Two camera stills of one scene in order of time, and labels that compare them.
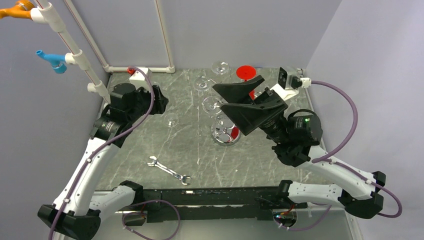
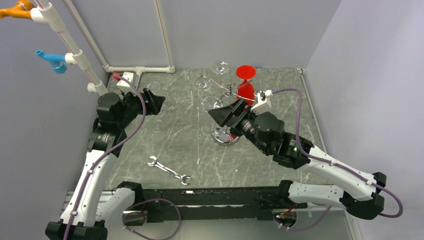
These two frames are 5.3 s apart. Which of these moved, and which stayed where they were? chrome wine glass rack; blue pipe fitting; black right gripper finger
Moved: black right gripper finger
Stayed: blue pipe fitting; chrome wine glass rack
